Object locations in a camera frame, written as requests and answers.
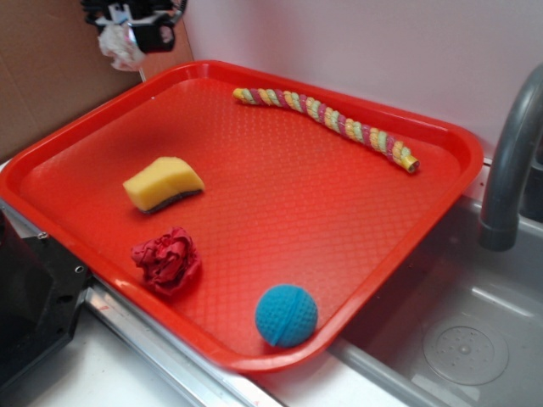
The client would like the grey faucet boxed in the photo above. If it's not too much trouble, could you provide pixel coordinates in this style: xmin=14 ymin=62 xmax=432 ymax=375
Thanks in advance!
xmin=479 ymin=65 xmax=542 ymax=251

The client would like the yellow sponge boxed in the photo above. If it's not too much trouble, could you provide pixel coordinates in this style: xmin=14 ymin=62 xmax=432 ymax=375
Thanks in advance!
xmin=122 ymin=157 xmax=205 ymax=213

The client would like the red plastic tray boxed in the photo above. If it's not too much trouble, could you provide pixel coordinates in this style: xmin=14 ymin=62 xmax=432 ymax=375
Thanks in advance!
xmin=1 ymin=61 xmax=484 ymax=373

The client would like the white paper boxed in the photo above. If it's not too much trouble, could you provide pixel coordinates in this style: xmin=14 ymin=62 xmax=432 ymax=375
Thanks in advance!
xmin=98 ymin=25 xmax=145 ymax=71

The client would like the grey sink basin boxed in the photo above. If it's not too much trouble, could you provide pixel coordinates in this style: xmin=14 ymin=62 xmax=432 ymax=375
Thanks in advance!
xmin=326 ymin=156 xmax=543 ymax=407

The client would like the brown cardboard panel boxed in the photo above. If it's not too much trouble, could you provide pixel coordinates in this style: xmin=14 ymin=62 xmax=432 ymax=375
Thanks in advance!
xmin=1 ymin=1 xmax=193 ymax=161

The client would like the blue dimpled ball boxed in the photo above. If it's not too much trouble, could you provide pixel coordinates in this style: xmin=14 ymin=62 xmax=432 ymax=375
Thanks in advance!
xmin=255 ymin=284 xmax=318 ymax=348

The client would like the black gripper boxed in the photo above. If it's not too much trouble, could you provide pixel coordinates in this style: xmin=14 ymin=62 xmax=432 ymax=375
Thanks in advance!
xmin=81 ymin=0 xmax=187 ymax=53

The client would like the twisted multicolour rope toy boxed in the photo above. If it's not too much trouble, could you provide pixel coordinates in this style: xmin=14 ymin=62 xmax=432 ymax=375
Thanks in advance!
xmin=232 ymin=88 xmax=420 ymax=174

